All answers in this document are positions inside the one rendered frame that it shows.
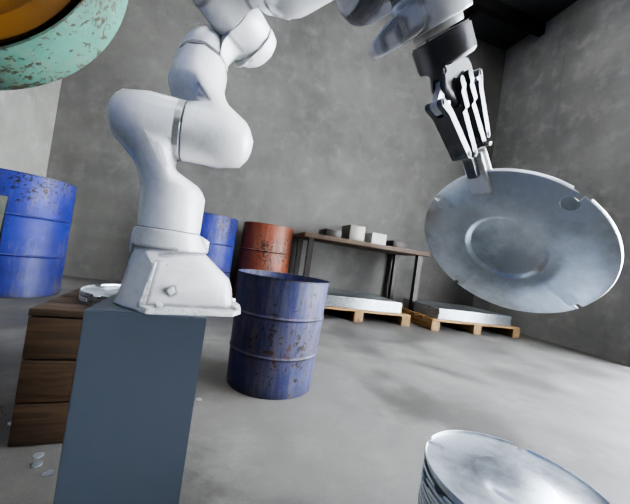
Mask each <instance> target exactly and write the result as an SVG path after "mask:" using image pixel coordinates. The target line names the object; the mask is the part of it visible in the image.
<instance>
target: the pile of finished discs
mask: <svg viewBox="0 0 630 504"><path fill-rule="evenodd" d="M120 285H121V284H101V286H99V287H98V286H95V285H88V286H84V287H82V288H81V289H80V291H79V301H80V302H81V303H84V304H86V305H90V306H93V305H94V304H96V303H98V302H100V301H102V300H104V299H106V298H108V297H110V296H112V295H114V294H115V293H117V292H118V290H119V288H120Z"/></svg>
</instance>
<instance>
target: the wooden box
mask: <svg viewBox="0 0 630 504"><path fill-rule="evenodd" d="M80 289H81V288H78V289H76V290H73V291H71V292H68V293H66V294H64V295H61V296H59V297H56V298H54V299H51V300H49V301H47V302H44V303H42V304H39V305H37V306H34V307H32V308H29V313H28V315H31V317H29V318H28V323H27V329H26V335H25V342H24V348H23V354H22V359H24V360H22V361H21V366H20V372H19V378H18V384H17V390H16V396H15V403H16V404H15V405H14V409H13V415H12V421H11V427H10V433H9V439H8V445H7V447H14V446H28V445H42V444H56V443H63V438H64V432H65V426H66V420H67V413H68V407H69V401H70V395H71V389H72V382H73V376H74V370H75V364H76V357H77V351H78V345H79V339H80V332H81V326H82V320H83V314H84V310H85V309H87V308H89V307H91V306H90V305H86V304H84V303H81V302H80V301H79V291H80Z"/></svg>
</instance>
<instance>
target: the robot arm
mask: <svg viewBox="0 0 630 504"><path fill-rule="evenodd" d="M192 1H193V3H194V4H195V6H197V7H198V9H199V10H200V11H201V13H202V14H203V15H204V17H205V18H206V20H207V21H208V22H209V24H210V25H211V26H212V28H213V29H214V30H215V31H214V30H213V29H212V28H210V27H208V26H206V25H203V26H195V27H194V28H192V29H191V30H190V31H189V32H188V33H187V34H186V36H185V37H184V38H183V40H182V41H181V42H180V44H179V46H178V48H177V50H176V52H175V55H174V58H173V61H172V64H171V67H170V70H169V73H168V85H169V89H170V92H171V95H172V96H173V97H172V96H168V95H164V94H161V93H157V92H153V91H149V90H136V89H124V88H123V89H121V90H118V91H117V92H115V93H114V94H113V96H112V97H111V98H110V99H109V102H108V104H107V107H106V110H105V111H106V122H107V125H108V127H109V129H110V131H111V133H112V135H113V136H114V138H115V139H116V140H117V141H118V142H119V143H120V144H121V145H122V146H123V147H124V148H125V150H126V151H127V152H128V154H129V155H130V156H131V158H132V159H133V160H134V163H135V167H136V170H137V173H138V177H139V180H140V193H139V206H138V219H137V225H138V226H135V227H133V230H132V234H131V240H130V247H129V251H130V257H129V261H128V264H127V267H126V270H125V273H124V276H123V279H122V282H121V285H120V288H119V290H118V292H117V294H116V297H115V299H114V301H113V302H114V303H116V304H118V305H120V306H123V307H126V308H130V309H133V310H136V311H138V312H141V313H143V314H160V315H189V316H219V317H234V316H236V315H239V314H241V308H240V304H238V303H236V302H235V301H236V298H232V288H231V284H230V280H229V278H228V277H227V276H226V275H225V274H224V273H223V272H222V271H221V270H220V269H219V268H218V267H217V266H216V265H215V264H214V263H213V262H212V261H211V260H210V259H209V258H208V256H207V255H206V254H207V253H208V248H209V242H208V241H207V240H206V239H204V238H203V237H201V236H200V231H201V224H202V217H203V211H204V204H205V199H204V196H203V194H202V192H201V190H200V189H199V188H198V187H197V186H196V185H195V184H193V183H192V182H191V181H189V180H188V179H187V178H185V177H184V176H183V175H181V174H180V173H179V172H177V170H176V163H177V161H184V162H189V163H193V164H198V165H203V166H208V167H212V168H240V167H241V166H242V165H243V164H244V163H245V162H246V161H247V160H248V158H249V156H250V153H251V150H252V145H253V139H252V135H251V131H250V129H249V126H248V124H247V123H246V122H245V120H243V119H242V118H241V117H240V116H239V115H238V114H237V113H236V112H235V111H234V110H233V109H232V108H231V107H230V106H229V105H228V103H227V101H226V98H225V87H226V82H227V71H228V66H229V65H230V64H231V63H232V62H233V63H234V65H235V67H238V68H242V67H246V68H255V67H259V66H261V65H262V64H264V63H265V62H266V61H267V60H268V59H270V57H271V56H272V54H273V52H274V50H275V46H276V38H275V36H274V33H273V31H272V29H271V28H270V26H269V25H268V23H267V22H266V20H265V18H264V16H263V14H262V12H264V13H265V14H266V15H269V16H273V17H278V18H282V19H285V20H290V19H298V18H302V17H304V16H306V15H308V14H310V13H312V12H314V11H315V10H317V9H319V8H321V7H322V6H324V5H326V4H328V3H329V2H331V1H333V0H192ZM335 1H336V4H337V6H338V8H339V11H340V13H341V15H342V16H343V17H344V18H345V19H346V20H347V21H348V22H349V23H350V24H351V25H354V26H358V27H362V26H366V25H370V24H372V23H374V22H376V21H378V20H380V19H382V18H383V17H385V16H387V15H388V14H391V13H392V14H393V19H392V20H391V21H390V22H388V23H387V24H386V25H385V26H384V27H383V28H382V30H381V32H380V33H379V34H378V35H377V36H376V38H375V39H374V40H373V41H372V42H371V43H370V45H369V48H368V53H369V55H370V57H371V59H372V60H373V61H376V60H378V59H380V58H382V57H384V56H385V55H387V54H389V53H391V52H392V51H394V50H396V49H397V48H399V47H401V46H402V45H403V44H404V45H405V44H407V43H409V42H411V41H413V43H414V46H415V47H416V46H418V45H419V44H421V43H423V42H425V41H426V43H424V44H423V45H421V46H419V47H417V48H416V49H414V50H413V53H412V56H413V59H414V62H415V65H416V68H417V71H418V74H419V76H421V77H424V76H429V78H430V84H431V92H432V94H433V98H432V102H430V103H428V104H426V105H425V111H426V113H427V114H428V115H429V116H430V117H431V118H432V120H433V121H434V123H435V126H436V128H437V130H438V132H439V134H440V136H441V138H442V140H443V142H444V145H445V147H446V149H447V151H448V153H449V155H450V157H451V159H452V161H458V160H462V164H463V167H464V170H465V174H466V177H467V181H468V184H469V188H470V191H471V194H472V197H477V196H487V195H491V194H492V193H493V191H492V187H491V183H490V180H489V176H488V172H487V169H492V167H491V163H490V160H489V156H488V152H487V149H486V146H491V144H492V140H487V141H486V138H489V137H490V128H489V122H488V115H487V109H486V103H485V96H484V90H483V71H482V69H481V68H479V69H476V70H472V66H471V63H470V61H469V59H468V57H467V55H468V54H470V53H471V52H473V51H474V50H475V49H476V47H477V41H476V37H475V33H474V29H473V25H472V21H471V20H470V21H469V18H468V19H466V20H464V21H463V22H461V23H459V24H457V25H456V26H454V27H452V28H450V29H449V30H447V31H445V32H443V33H442V34H440V35H438V36H436V37H435V38H433V39H431V40H429V39H430V38H432V37H433V36H435V35H437V34H439V33H440V32H442V31H444V30H446V29H447V28H449V27H451V26H452V25H454V24H456V23H458V22H459V21H461V20H463V19H464V14H463V11H464V10H465V9H467V8H468V7H470V6H471V5H473V1H472V0H335ZM260 10H261V11H262V12H261V11H260ZM142 226H143V227H142ZM195 234H196V235H195Z"/></svg>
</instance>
